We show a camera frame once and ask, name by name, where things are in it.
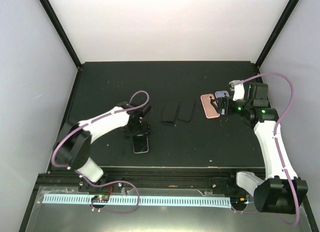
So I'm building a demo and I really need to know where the controller circuit board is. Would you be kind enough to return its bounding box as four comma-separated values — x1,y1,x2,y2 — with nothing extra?
230,194,253,205
91,195,110,204

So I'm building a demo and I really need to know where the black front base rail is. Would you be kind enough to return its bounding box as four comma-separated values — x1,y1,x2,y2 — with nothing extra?
37,166,241,192

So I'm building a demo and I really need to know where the left controller circuit board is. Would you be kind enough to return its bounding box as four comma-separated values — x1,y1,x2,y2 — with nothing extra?
91,195,110,204

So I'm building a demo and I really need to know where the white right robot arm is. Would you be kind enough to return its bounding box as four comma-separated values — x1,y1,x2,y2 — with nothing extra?
207,80,308,214

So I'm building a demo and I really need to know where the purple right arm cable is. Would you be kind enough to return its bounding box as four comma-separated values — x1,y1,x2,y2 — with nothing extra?
231,73,301,225

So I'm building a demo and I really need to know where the pink phone case with phone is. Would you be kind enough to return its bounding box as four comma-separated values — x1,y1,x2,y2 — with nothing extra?
200,94,220,119

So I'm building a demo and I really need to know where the black smartphone from pink case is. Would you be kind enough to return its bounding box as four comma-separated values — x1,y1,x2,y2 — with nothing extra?
161,100,179,125

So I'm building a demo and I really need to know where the purple phone case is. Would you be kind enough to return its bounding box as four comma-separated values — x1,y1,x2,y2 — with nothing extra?
214,91,230,98

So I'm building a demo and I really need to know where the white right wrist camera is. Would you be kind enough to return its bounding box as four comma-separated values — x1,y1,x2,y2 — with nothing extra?
229,80,245,101

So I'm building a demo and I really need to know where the white slotted cable duct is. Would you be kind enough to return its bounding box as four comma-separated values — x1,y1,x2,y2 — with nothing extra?
42,194,232,208

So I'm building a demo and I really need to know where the right controller circuit board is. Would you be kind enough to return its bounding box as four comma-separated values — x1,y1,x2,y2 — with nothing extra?
230,194,253,205

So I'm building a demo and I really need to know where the black left frame post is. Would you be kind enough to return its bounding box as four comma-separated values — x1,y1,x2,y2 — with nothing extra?
39,0,82,69

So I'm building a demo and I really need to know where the black frame post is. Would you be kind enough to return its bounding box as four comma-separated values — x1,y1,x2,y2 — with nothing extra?
39,0,82,69
255,0,300,69

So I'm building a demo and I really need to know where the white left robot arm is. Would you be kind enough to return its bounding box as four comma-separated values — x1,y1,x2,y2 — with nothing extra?
51,102,151,191

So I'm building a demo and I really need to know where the black smartphone from purple case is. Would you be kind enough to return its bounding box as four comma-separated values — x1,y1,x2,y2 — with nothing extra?
178,99,195,122

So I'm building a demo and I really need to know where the black right frame post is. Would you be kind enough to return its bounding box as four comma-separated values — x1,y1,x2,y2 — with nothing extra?
255,0,300,69

